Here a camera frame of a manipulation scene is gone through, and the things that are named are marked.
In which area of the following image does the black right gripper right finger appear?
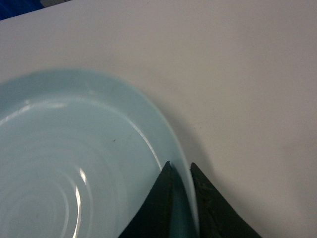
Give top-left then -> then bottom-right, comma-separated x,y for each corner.
190,163 -> 260,238

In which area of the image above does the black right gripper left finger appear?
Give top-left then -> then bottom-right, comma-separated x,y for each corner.
120,161 -> 174,238

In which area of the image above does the light blue round plate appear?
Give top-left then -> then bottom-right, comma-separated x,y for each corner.
0,69 -> 199,238

